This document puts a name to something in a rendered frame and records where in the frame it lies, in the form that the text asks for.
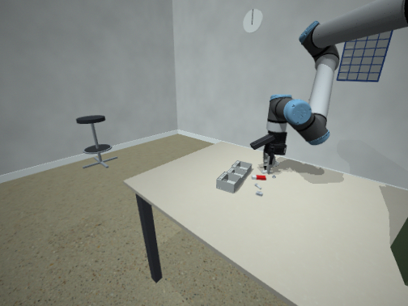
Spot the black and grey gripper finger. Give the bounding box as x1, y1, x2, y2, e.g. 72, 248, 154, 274
263, 150, 268, 170
266, 149, 279, 173

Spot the grey rack of labelled bins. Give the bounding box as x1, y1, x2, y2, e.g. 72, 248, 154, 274
216, 160, 252, 193

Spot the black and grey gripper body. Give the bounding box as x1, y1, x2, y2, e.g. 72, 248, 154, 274
265, 130, 287, 155

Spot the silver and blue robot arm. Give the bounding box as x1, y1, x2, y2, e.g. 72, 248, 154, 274
266, 0, 408, 146

